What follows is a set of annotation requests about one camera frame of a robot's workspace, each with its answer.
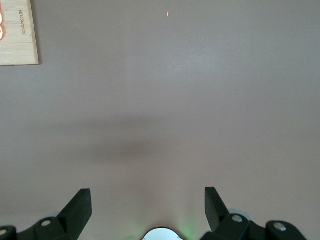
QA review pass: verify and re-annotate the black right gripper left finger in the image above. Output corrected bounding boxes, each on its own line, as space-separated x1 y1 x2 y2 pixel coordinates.
0 188 92 240

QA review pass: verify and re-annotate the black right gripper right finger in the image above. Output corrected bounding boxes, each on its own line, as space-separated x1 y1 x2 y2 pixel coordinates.
199 186 308 240

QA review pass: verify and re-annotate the brown table cover sheet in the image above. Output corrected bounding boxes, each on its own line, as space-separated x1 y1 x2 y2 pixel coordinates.
0 0 320 240

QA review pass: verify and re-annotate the wooden cutting board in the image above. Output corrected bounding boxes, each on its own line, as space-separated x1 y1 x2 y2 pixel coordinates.
0 0 40 66

